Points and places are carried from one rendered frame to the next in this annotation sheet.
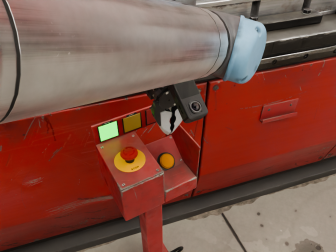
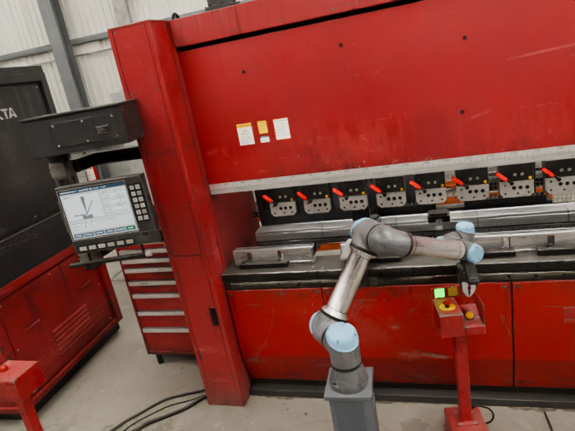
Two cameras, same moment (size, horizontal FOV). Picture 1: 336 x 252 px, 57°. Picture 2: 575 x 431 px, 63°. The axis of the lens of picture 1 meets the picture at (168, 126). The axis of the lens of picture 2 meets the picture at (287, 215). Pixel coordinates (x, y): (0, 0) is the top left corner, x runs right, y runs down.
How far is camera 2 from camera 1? 169 cm
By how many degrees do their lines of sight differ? 40
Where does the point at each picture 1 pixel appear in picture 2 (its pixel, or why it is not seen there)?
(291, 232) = not seen: outside the picture
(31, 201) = (391, 341)
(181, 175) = (476, 323)
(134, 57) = (432, 248)
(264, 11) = (560, 241)
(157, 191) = (459, 324)
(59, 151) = (412, 309)
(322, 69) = not seen: outside the picture
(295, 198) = not seen: outside the picture
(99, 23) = (426, 243)
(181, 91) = (468, 271)
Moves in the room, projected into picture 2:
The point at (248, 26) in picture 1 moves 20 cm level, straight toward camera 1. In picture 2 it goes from (473, 246) to (445, 266)
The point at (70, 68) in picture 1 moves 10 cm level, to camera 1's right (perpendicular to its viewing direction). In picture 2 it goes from (422, 248) to (448, 250)
